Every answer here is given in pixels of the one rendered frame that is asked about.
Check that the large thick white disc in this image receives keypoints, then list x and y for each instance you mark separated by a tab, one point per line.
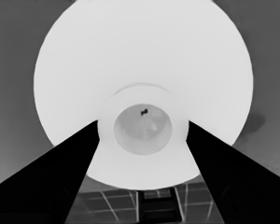
84	62

